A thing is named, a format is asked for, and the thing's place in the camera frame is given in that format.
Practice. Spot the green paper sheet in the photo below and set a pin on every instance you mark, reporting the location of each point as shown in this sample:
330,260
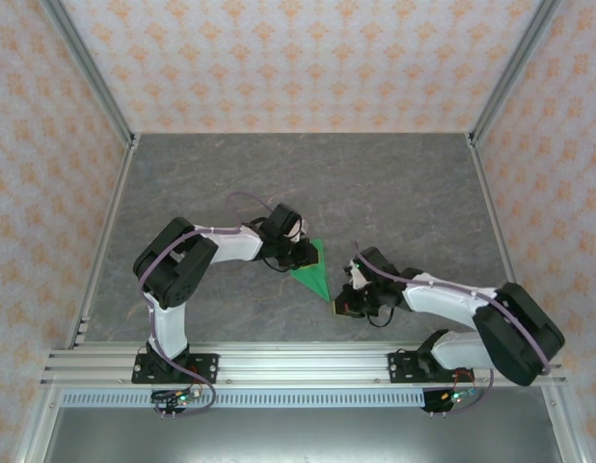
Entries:
317,282

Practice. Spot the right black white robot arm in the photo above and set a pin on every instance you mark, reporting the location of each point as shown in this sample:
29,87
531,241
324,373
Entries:
520,333

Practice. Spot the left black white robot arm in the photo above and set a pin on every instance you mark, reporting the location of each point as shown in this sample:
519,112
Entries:
177,275

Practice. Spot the grey metal sheet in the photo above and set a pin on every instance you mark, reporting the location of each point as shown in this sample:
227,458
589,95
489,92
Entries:
303,439

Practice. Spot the aluminium cross beam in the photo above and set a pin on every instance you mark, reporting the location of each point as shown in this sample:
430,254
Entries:
303,362

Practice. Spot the right small circuit board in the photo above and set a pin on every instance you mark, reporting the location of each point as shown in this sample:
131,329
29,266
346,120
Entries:
457,396

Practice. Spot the small circuit board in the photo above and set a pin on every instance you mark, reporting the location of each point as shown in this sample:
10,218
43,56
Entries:
457,396
182,398

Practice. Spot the left small circuit board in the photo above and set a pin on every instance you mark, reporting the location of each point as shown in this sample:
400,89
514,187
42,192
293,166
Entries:
182,398

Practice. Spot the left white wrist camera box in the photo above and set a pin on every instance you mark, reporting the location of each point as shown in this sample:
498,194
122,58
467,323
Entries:
300,230

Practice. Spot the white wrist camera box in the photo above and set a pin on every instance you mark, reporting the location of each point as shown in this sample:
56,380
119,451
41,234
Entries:
300,230
358,279

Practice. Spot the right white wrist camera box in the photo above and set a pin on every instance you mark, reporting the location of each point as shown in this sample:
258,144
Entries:
358,279

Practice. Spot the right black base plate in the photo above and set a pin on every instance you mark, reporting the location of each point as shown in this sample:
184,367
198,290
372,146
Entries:
399,369

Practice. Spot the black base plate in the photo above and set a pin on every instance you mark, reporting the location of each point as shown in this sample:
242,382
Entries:
206,369
399,369

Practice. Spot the right aluminium side rail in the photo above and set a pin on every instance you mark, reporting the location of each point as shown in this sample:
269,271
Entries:
486,193

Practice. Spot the aluminium side rail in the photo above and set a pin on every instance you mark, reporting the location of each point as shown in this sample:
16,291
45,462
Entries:
118,193
486,193

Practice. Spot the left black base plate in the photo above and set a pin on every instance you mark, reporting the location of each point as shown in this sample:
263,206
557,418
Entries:
206,369

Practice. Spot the left aluminium side rail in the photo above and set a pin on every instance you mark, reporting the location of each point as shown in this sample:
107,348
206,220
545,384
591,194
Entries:
118,193

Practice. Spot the right aluminium frame leg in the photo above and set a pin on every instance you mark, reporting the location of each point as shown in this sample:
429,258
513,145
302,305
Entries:
565,424

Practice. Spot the aluminium frame leg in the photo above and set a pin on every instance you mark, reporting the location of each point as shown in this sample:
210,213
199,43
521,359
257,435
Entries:
36,424
565,424

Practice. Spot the left aluminium corner post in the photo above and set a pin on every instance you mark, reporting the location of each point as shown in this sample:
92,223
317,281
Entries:
92,72

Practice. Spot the aluminium corner post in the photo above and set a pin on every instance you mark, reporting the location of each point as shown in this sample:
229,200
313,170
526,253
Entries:
92,72
511,72

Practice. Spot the right aluminium corner post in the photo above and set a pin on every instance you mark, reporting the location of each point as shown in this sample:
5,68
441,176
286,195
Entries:
511,72

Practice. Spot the left aluminium frame leg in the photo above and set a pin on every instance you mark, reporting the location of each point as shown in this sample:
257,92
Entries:
36,424

